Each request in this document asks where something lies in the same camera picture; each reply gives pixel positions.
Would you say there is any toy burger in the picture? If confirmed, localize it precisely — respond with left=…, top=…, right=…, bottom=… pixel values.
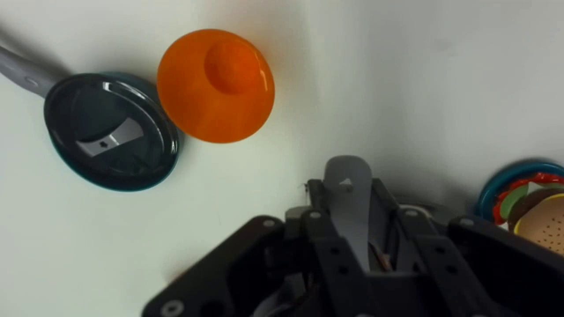
left=491, top=174, right=564, bottom=257

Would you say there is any teal frying pan grey handle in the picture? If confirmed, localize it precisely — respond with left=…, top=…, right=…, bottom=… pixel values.
left=0, top=42, right=183, bottom=193

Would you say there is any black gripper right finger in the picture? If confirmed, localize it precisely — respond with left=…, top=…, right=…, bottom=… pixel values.
left=368, top=177, right=564, bottom=317

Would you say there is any small teal saucer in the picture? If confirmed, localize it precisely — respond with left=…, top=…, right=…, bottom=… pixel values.
left=473, top=156, right=564, bottom=225

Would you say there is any orange plastic cup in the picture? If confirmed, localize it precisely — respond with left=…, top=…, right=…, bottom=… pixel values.
left=154, top=28, right=276, bottom=146

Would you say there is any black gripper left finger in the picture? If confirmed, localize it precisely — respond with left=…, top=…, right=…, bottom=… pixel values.
left=138, top=177, right=366, bottom=317

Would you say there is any black pot with grey handle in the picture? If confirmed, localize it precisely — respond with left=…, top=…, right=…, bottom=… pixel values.
left=322, top=155, right=375, bottom=274

